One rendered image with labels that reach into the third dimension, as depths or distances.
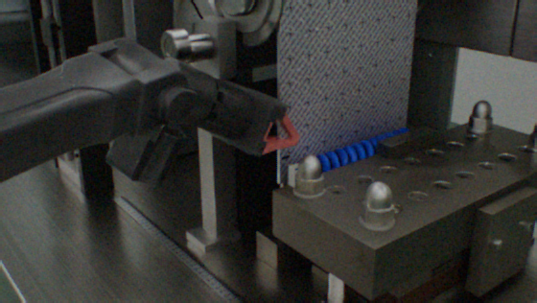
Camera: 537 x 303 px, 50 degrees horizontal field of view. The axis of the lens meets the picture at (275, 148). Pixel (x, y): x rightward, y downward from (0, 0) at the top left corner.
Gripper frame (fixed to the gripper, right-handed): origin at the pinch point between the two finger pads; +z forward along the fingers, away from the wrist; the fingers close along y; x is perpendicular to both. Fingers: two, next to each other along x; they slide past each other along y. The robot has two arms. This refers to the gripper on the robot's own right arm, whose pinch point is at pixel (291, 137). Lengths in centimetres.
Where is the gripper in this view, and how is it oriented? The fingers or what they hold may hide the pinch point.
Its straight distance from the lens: 71.7
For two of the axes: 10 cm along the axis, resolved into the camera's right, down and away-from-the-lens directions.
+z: 6.8, 2.7, 6.8
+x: 4.0, -9.2, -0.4
